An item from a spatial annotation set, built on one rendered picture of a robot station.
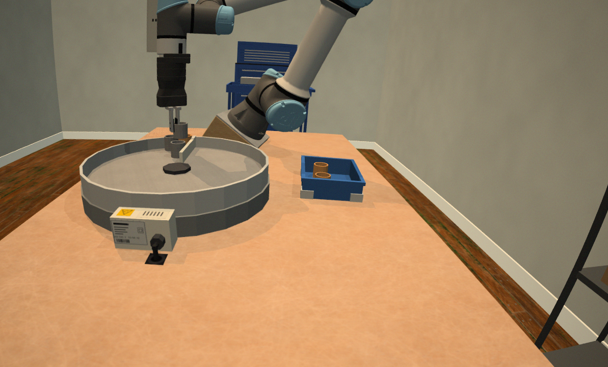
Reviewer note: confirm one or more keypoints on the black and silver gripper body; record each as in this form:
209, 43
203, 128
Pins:
171, 72

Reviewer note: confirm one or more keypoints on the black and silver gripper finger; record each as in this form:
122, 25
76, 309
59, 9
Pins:
177, 114
171, 120

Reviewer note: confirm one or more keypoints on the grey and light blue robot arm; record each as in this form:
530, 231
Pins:
281, 98

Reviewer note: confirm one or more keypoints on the bronze bushing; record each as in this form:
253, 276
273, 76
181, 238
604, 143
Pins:
320, 167
187, 139
322, 175

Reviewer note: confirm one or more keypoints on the grey metal bushing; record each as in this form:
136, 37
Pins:
180, 130
176, 147
168, 139

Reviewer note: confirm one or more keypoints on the blue open crate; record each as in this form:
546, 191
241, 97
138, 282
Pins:
346, 183

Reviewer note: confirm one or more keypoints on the grey round turning table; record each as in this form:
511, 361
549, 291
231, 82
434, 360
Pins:
134, 189

